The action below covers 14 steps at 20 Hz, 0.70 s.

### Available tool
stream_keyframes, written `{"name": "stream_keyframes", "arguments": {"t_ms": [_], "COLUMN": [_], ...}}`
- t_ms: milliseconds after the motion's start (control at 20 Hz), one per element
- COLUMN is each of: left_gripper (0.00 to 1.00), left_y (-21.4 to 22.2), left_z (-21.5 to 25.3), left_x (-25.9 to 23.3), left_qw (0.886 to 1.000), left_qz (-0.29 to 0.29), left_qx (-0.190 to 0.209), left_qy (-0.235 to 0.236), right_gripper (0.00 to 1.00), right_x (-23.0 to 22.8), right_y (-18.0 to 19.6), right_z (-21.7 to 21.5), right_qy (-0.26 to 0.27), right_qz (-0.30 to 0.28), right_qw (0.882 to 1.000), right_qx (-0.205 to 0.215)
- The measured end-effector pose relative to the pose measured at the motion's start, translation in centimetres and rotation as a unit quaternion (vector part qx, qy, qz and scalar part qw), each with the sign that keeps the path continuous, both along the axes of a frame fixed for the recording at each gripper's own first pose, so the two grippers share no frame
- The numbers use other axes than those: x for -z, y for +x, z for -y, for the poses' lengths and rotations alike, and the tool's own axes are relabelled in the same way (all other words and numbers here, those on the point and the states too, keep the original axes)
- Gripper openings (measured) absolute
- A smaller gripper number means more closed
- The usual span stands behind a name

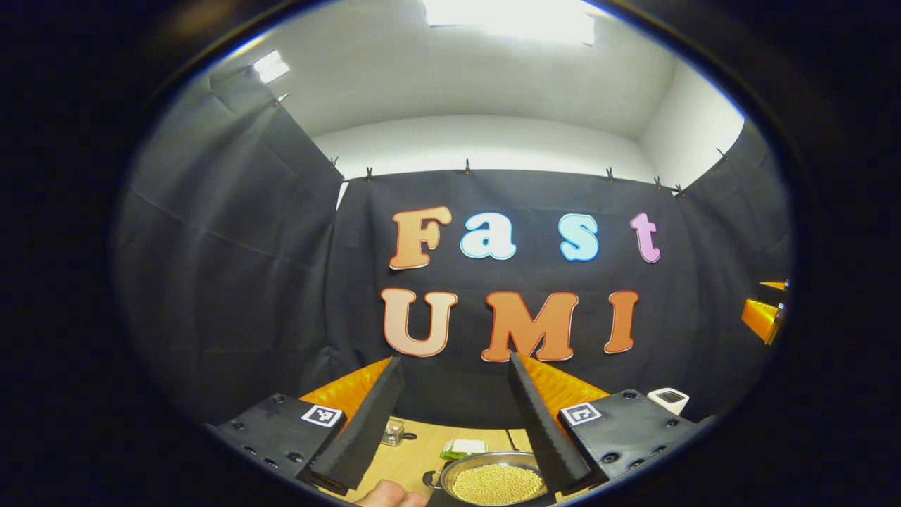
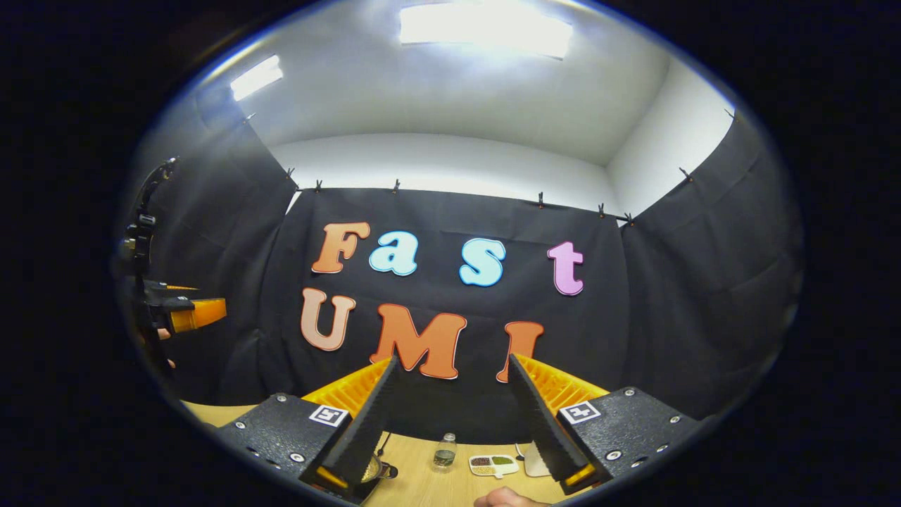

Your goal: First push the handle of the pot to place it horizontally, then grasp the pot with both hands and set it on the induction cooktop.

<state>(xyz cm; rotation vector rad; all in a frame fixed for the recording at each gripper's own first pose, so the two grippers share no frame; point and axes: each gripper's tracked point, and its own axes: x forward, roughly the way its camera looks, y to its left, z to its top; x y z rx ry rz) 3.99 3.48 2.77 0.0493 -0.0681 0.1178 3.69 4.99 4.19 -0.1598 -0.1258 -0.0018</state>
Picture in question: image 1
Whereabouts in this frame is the large ceiling light panel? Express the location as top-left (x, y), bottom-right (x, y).
top-left (422, 0), bottom-right (598, 44)

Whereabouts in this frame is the small ceiling light strip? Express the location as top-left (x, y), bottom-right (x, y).
top-left (252, 49), bottom-right (291, 85)

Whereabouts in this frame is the white toaster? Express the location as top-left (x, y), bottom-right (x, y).
top-left (646, 387), bottom-right (691, 416)

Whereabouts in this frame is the steel pot with black handle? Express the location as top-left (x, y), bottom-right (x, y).
top-left (422, 451), bottom-right (558, 507)

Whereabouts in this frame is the pile of yellow soybeans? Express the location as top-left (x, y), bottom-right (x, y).
top-left (450, 463), bottom-right (548, 506)

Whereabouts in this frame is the small metal wire rack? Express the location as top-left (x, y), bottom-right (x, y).
top-left (381, 418), bottom-right (417, 447)

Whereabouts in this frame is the row of black cloth clips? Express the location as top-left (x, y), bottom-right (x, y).
top-left (275, 92), bottom-right (729, 198)

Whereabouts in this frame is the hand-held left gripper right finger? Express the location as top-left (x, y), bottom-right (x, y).
top-left (508, 352), bottom-right (705, 497)

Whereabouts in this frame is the sandwich with lettuce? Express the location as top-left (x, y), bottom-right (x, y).
top-left (441, 438), bottom-right (488, 461)

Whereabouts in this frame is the black backdrop cloth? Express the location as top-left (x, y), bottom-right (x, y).
top-left (113, 63), bottom-right (795, 430)

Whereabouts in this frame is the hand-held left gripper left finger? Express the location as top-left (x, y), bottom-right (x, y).
top-left (204, 356), bottom-right (407, 496)

